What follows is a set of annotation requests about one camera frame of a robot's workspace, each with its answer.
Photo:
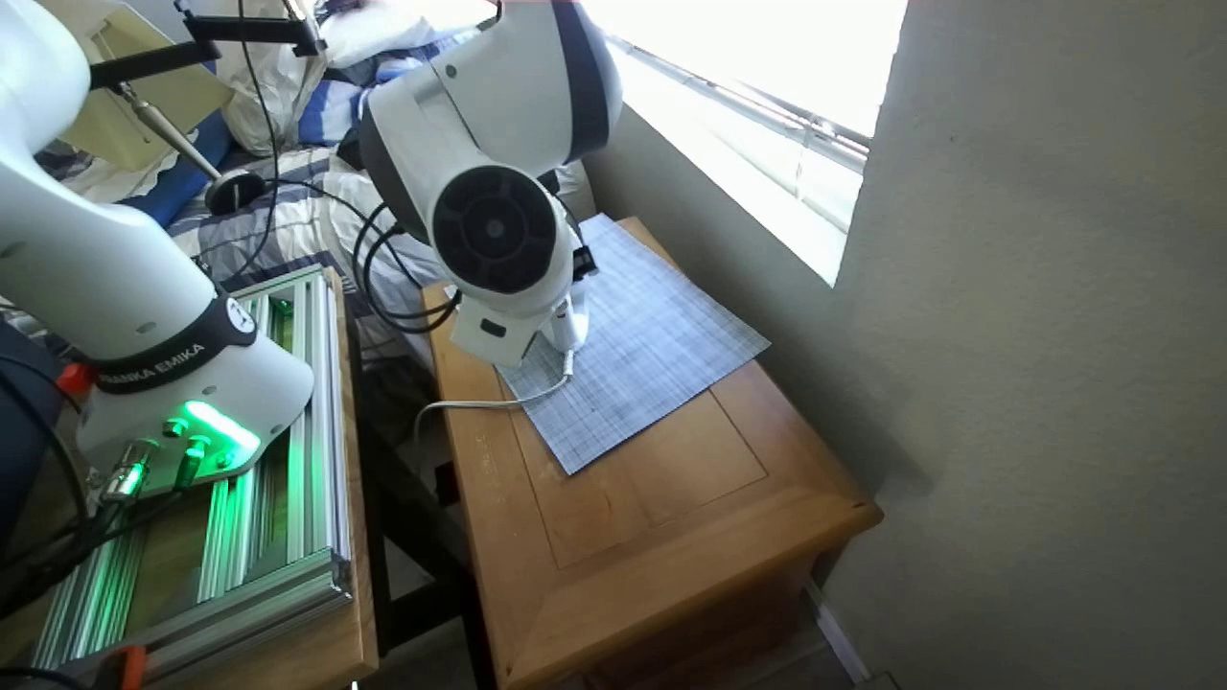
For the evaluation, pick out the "white pressing iron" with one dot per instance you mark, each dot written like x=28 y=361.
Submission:
x=573 y=344

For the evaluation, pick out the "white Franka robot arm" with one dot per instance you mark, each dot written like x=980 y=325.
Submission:
x=100 y=271

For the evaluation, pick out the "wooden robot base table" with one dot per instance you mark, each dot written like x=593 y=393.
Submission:
x=326 y=653

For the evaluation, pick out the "grey checkered cloth mat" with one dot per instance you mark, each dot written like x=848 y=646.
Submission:
x=655 y=347

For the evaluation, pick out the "wooden side table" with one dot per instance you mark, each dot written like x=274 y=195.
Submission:
x=638 y=540

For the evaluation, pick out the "bright window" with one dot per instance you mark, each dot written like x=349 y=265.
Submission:
x=767 y=80

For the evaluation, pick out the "blue white striped cloth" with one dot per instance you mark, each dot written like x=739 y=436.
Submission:
x=338 y=96

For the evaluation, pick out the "white pillow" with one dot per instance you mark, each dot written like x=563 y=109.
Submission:
x=385 y=23

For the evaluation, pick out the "black round tripod foot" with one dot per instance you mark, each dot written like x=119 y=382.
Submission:
x=235 y=195

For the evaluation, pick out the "dark blue fabric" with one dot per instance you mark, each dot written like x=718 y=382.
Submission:
x=177 y=195

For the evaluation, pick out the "yellow-green paper sheet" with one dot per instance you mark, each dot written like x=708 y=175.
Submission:
x=129 y=122

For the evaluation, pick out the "red stop button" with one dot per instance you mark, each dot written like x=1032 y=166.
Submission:
x=73 y=382

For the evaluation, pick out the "black tripod bar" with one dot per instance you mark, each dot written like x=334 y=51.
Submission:
x=138 y=62

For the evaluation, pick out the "orange clamp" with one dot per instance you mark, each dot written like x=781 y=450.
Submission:
x=133 y=667

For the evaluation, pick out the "aluminium extrusion mounting frame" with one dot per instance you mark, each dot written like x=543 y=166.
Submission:
x=313 y=385

